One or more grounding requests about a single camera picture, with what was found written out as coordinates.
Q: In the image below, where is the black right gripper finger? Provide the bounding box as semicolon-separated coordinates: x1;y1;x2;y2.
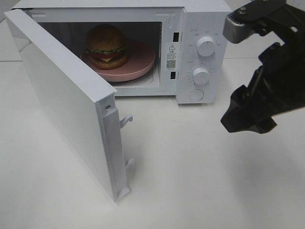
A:
221;66;305;133
223;0;286;44

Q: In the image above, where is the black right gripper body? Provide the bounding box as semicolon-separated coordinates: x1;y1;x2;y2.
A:
252;2;305;79

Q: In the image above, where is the round white door button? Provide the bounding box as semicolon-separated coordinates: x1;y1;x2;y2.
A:
189;89;204;101

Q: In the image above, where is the pink round plate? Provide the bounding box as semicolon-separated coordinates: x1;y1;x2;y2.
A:
81;40;155;82

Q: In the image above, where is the burger with lettuce and tomato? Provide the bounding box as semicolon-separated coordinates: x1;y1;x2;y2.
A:
85;24;129;70

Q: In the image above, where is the white microwave door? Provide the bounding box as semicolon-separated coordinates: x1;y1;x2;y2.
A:
5;9;133;202

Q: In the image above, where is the upper white power knob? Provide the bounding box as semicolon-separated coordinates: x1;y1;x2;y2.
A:
196;35;216;57

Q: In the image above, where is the white microwave oven body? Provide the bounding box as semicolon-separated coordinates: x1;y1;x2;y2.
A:
10;0;230;104

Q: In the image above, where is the lower white timer knob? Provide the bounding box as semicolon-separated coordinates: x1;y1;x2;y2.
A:
193;67;210;85

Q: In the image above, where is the glass microwave turntable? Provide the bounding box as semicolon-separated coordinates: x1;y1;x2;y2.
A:
109;71;153;86

